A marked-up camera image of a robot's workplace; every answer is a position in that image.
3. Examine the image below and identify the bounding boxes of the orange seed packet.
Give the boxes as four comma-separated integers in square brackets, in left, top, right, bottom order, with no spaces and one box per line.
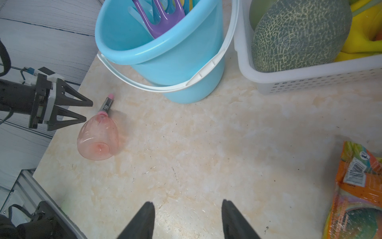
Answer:
[322,141,382,239]

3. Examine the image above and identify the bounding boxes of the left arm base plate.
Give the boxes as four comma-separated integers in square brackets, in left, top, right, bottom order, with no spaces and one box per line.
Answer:
[1,201,80,239]

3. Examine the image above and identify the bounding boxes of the green apple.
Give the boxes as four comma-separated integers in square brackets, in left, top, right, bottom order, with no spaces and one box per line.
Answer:
[249,0,276,30]

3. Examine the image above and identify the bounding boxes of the purple rake pink handle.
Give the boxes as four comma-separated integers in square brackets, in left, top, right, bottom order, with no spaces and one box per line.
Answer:
[133,1,186,39]

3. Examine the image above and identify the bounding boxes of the pink spray bottle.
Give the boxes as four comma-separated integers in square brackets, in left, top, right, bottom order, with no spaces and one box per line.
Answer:
[77,94,119,161]

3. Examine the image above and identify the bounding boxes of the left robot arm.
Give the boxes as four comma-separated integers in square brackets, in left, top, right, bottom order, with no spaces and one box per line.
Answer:
[1,67,93,131]

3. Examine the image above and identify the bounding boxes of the yellow banana bunch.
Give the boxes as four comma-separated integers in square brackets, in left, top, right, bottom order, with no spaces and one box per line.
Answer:
[334,3,382,62]

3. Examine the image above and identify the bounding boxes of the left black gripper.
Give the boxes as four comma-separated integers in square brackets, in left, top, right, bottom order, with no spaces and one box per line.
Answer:
[28,67,93,131]

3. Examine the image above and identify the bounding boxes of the round green melon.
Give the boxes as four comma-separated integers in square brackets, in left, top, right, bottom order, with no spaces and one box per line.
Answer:
[251,1,352,73]

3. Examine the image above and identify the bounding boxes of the aluminium front rail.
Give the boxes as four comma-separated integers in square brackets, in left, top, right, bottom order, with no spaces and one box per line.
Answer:
[1,170,86,239]

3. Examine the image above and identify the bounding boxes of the white plastic basket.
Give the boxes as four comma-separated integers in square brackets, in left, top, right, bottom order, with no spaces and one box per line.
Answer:
[232,1,382,95]

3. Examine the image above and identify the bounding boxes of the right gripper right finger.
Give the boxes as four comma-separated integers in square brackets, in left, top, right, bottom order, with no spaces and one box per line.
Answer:
[221,199,260,239]

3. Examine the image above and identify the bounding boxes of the light blue plastic bucket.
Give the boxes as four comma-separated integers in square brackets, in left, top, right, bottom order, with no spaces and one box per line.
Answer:
[95,1,237,104]

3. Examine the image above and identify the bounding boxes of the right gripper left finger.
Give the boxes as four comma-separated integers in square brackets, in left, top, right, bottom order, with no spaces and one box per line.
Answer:
[117,201,155,239]

